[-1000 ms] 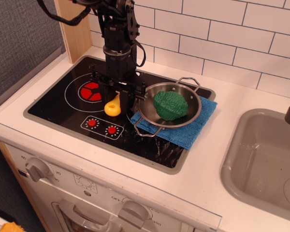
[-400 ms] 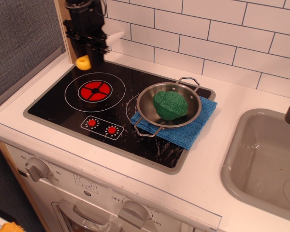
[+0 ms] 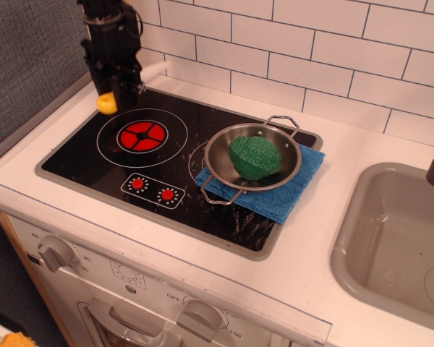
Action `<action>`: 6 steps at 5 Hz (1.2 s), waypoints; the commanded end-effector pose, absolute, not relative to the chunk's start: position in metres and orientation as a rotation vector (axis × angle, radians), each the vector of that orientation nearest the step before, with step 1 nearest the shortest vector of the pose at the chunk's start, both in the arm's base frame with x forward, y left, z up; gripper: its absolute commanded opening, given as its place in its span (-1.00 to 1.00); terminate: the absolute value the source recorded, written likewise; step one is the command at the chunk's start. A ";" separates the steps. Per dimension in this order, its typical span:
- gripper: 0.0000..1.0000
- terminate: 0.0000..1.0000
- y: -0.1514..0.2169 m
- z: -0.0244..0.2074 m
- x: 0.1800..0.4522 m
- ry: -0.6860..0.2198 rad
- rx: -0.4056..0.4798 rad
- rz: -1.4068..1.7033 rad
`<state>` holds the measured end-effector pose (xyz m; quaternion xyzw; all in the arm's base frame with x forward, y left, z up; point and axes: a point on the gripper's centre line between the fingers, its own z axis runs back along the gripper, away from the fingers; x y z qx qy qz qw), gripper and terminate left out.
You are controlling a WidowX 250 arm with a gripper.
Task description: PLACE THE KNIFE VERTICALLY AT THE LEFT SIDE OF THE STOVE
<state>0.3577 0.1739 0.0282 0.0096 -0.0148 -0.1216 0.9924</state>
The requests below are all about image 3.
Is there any grey toy sink basin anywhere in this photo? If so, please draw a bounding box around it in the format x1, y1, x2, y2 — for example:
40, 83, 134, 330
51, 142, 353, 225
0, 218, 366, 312
331, 163, 434, 330

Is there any grey oven door handle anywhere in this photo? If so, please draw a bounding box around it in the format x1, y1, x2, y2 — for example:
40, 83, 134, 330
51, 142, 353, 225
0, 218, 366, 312
86, 299, 182, 346

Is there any green toy vegetable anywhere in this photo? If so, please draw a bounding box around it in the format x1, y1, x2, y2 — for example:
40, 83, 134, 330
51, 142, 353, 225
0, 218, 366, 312
229, 136, 281, 181

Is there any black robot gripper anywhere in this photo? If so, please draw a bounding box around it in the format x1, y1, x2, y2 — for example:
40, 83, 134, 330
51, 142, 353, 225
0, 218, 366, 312
80, 1, 141, 111

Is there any blue folded cloth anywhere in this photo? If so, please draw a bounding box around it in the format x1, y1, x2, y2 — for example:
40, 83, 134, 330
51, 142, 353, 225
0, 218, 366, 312
196, 145, 325, 224

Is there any black toy stove top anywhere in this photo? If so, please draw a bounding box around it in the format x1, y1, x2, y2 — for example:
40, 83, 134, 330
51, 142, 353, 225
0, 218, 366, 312
34, 82, 324, 262

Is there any left red stove knob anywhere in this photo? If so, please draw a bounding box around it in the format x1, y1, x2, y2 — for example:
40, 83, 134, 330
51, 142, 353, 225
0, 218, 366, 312
131, 179, 145, 190

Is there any grey oven temperature dial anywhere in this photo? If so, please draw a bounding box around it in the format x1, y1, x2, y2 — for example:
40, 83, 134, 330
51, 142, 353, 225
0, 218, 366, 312
176, 300, 223, 343

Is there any orange toy at corner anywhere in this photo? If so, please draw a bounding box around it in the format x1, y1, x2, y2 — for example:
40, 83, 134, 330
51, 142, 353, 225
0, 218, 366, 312
0, 332, 37, 347

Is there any right red stove knob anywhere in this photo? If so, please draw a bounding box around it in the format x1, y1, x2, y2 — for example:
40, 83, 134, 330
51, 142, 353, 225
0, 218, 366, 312
161, 189, 175, 202

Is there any grey timer dial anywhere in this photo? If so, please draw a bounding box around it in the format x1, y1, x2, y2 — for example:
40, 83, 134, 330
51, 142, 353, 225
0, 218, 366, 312
38, 236, 75, 273

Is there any red stove knob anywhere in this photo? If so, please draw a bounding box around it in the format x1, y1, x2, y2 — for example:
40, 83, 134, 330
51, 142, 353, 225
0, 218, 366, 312
161, 189, 175, 202
131, 179, 145, 190

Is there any steel two-handled pan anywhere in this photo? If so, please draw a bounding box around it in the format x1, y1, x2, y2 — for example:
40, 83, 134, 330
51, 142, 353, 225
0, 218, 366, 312
200, 116, 302, 205

